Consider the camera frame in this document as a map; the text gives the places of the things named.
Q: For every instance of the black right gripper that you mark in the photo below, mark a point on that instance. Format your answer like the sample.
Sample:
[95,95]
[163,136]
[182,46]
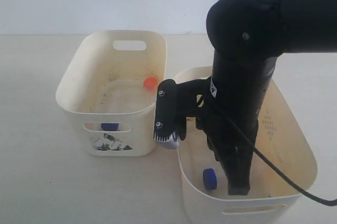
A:
[226,108]

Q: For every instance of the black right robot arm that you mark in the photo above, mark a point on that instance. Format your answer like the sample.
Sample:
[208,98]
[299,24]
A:
[248,37]

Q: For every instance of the blue-capped tube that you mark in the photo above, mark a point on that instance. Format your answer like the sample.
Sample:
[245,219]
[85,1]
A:
[209,179]
[109,126]

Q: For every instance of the orange-capped tube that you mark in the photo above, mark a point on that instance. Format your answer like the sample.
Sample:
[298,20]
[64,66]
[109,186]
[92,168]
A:
[128,96]

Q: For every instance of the cream plastic bin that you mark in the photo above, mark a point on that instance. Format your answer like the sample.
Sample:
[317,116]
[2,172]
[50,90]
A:
[101,59]
[280,139]

